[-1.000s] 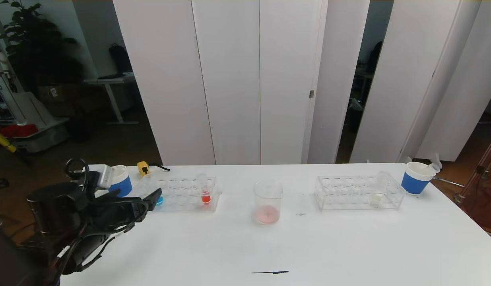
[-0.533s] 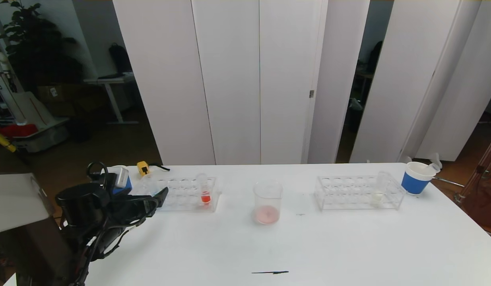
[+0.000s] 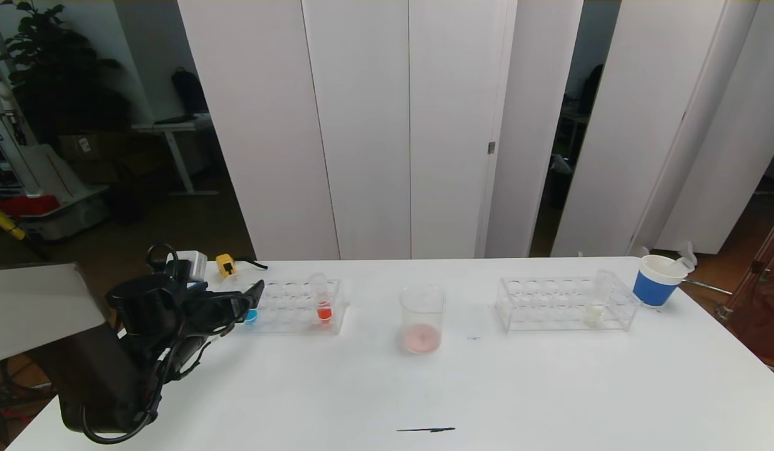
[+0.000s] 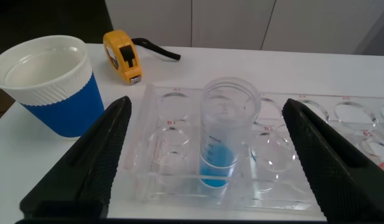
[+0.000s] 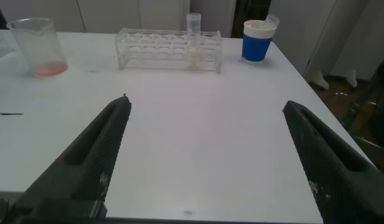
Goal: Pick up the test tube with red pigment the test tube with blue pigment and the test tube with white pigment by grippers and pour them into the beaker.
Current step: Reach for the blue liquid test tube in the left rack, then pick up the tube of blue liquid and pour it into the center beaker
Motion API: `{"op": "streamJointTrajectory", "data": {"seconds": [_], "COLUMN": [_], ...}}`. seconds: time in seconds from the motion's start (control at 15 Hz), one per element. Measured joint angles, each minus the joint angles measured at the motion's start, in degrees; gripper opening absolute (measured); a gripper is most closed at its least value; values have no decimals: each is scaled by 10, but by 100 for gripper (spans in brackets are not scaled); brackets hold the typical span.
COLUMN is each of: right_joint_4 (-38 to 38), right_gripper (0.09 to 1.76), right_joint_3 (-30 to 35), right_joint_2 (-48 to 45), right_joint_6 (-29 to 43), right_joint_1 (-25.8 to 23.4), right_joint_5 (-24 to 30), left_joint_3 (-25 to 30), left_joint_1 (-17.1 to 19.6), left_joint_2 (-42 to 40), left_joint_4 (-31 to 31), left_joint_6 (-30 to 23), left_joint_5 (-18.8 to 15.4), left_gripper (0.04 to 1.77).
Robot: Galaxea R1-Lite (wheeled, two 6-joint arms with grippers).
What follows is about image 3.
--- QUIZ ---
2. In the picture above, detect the yellow tool handle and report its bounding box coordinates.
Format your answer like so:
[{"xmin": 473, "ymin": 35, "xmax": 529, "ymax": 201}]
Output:
[{"xmin": 0, "ymin": 199, "xmax": 27, "ymax": 242}]

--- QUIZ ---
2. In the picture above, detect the potted green plant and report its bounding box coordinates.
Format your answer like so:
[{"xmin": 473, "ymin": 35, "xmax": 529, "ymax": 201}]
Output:
[{"xmin": 0, "ymin": 0, "xmax": 133, "ymax": 148}]

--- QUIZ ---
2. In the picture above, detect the black backpack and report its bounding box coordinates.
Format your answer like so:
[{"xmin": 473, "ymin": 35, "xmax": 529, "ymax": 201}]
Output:
[{"xmin": 171, "ymin": 68, "xmax": 209, "ymax": 115}]

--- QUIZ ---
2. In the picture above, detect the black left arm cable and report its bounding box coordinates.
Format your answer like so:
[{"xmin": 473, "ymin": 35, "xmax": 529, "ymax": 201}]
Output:
[{"xmin": 80, "ymin": 338, "xmax": 212, "ymax": 445}]

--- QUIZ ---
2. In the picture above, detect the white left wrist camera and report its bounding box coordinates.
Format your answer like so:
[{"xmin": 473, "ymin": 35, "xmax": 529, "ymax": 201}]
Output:
[{"xmin": 167, "ymin": 251, "xmax": 207, "ymax": 283}]

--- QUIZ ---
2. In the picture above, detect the clear plastic test tube rack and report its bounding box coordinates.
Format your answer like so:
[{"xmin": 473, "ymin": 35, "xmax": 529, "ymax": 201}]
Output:
[
  {"xmin": 233, "ymin": 277, "xmax": 351, "ymax": 336},
  {"xmin": 494, "ymin": 271, "xmax": 642, "ymax": 333}
]

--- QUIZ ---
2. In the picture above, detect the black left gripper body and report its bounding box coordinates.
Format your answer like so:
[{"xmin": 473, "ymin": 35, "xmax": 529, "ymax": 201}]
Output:
[{"xmin": 184, "ymin": 291, "xmax": 253, "ymax": 333}]

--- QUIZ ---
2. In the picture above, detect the white folding partition screen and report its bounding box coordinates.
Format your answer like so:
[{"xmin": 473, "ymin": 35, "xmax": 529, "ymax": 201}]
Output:
[
  {"xmin": 179, "ymin": 0, "xmax": 585, "ymax": 261},
  {"xmin": 550, "ymin": 0, "xmax": 774, "ymax": 259}
]

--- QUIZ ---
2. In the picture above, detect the white desk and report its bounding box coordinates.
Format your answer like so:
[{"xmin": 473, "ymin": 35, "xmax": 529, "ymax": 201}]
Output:
[{"xmin": 132, "ymin": 116, "xmax": 219, "ymax": 196}]

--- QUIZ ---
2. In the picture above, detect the test tube with pale liquid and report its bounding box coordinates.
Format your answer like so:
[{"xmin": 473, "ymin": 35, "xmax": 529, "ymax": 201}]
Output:
[{"xmin": 584, "ymin": 271, "xmax": 613, "ymax": 328}]

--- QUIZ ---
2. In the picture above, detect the cardboard box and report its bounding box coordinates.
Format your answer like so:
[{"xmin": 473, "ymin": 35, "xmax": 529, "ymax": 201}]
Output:
[{"xmin": 59, "ymin": 133, "xmax": 115, "ymax": 165}]

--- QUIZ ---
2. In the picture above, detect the white floor machine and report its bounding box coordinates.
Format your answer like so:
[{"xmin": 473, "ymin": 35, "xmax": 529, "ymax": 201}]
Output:
[{"xmin": 0, "ymin": 47, "xmax": 110, "ymax": 242}]

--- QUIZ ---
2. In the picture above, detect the yellow tape measure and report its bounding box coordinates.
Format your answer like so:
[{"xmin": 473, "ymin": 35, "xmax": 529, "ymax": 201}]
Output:
[{"xmin": 216, "ymin": 254, "xmax": 269, "ymax": 278}]

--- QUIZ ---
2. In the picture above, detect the clear beaker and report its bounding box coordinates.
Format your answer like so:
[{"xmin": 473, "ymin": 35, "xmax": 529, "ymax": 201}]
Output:
[{"xmin": 399, "ymin": 283, "xmax": 447, "ymax": 355}]

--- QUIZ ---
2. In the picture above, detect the red flat object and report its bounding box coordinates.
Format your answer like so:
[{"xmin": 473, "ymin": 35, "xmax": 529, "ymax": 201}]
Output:
[{"xmin": 0, "ymin": 191, "xmax": 60, "ymax": 218}]

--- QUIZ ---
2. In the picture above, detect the brown wooden stand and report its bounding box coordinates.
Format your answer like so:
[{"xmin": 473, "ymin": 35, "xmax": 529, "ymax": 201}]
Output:
[{"xmin": 716, "ymin": 207, "xmax": 774, "ymax": 376}]

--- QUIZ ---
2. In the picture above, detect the test tube with red liquid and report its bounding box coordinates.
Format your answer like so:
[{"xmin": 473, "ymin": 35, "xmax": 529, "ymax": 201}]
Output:
[{"xmin": 309, "ymin": 272, "xmax": 335, "ymax": 324}]

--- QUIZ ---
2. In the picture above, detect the clear plastic test tube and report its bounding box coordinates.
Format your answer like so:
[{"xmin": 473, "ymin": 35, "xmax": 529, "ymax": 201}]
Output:
[{"xmin": 664, "ymin": 254, "xmax": 696, "ymax": 277}]

